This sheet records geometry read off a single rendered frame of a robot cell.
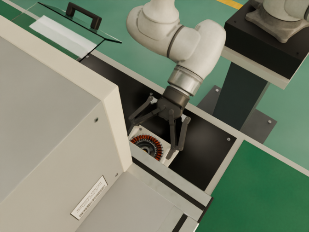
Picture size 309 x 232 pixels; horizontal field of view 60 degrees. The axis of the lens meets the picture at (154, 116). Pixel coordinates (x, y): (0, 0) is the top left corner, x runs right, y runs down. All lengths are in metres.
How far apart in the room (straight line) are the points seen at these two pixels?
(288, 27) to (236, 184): 0.59
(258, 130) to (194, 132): 1.01
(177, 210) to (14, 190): 0.25
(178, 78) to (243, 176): 0.35
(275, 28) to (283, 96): 1.03
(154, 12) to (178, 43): 0.10
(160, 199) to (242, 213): 0.44
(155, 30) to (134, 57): 1.35
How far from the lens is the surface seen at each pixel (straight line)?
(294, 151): 1.88
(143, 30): 0.78
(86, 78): 0.27
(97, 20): 0.76
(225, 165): 0.86
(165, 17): 0.76
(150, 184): 0.43
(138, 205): 0.42
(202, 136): 0.86
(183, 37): 0.76
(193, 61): 0.74
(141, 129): 0.85
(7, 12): 1.42
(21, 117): 0.27
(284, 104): 2.04
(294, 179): 0.92
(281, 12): 1.06
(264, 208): 0.85
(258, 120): 1.87
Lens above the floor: 1.53
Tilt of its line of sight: 59 degrees down
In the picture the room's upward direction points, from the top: straight up
